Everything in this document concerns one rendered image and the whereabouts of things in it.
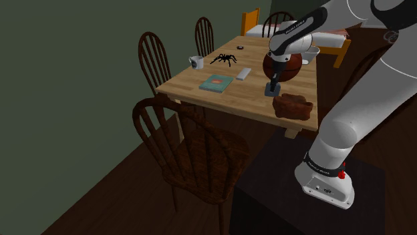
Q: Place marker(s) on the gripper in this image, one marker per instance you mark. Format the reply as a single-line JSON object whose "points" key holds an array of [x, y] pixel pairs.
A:
{"points": [[277, 66]]}

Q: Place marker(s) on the teal book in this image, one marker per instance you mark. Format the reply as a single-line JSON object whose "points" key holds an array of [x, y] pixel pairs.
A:
{"points": [[216, 83]]}

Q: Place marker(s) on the grey rectangular block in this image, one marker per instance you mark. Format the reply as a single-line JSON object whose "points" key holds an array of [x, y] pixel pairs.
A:
{"points": [[271, 90]]}

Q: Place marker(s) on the grey remote control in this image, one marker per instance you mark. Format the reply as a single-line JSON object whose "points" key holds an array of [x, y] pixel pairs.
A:
{"points": [[243, 74]]}

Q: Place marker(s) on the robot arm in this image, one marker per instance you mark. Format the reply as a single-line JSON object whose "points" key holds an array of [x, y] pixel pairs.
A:
{"points": [[365, 107]]}

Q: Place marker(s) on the orange wooden bed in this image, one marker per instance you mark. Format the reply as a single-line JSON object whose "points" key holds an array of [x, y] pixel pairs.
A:
{"points": [[329, 40]]}

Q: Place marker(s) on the large dark wooden chair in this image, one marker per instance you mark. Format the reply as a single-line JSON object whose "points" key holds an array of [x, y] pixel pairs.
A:
{"points": [[202, 153]]}

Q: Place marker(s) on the dark robot stand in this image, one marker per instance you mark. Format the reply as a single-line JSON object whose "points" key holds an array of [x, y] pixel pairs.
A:
{"points": [[283, 195]]}

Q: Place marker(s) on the wooden dining table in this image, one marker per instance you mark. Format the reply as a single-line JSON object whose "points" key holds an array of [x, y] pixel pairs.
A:
{"points": [[241, 94]]}

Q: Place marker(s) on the dark wooden spindle chair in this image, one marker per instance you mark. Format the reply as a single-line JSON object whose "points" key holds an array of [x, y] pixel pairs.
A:
{"points": [[154, 63], [275, 22], [204, 37]]}

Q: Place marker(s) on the brown rough lump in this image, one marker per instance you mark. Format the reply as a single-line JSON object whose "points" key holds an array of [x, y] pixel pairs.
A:
{"points": [[292, 106]]}

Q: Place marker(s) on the black toy spider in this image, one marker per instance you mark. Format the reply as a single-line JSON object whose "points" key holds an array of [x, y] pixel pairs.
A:
{"points": [[224, 58]]}

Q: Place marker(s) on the brown basketball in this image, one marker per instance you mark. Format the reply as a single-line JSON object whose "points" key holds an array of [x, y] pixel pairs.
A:
{"points": [[290, 70]]}

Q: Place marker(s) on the white mug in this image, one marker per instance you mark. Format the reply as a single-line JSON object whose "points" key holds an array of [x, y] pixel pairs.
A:
{"points": [[197, 62]]}

